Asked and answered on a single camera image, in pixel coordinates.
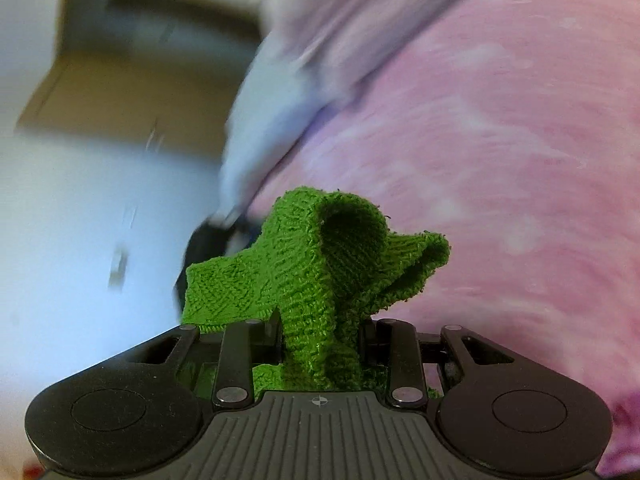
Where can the green knitted sweater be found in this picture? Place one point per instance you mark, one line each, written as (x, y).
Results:
(326, 262)

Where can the grey lilac folded quilt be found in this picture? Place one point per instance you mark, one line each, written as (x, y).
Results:
(314, 54)

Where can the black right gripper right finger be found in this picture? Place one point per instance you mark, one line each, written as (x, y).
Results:
(394, 345)

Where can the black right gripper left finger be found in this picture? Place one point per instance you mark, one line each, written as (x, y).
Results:
(245, 345)

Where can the pink floral bed blanket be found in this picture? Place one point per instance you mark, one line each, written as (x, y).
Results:
(511, 127)

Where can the wooden bedside furniture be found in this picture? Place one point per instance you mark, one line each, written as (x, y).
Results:
(158, 74)

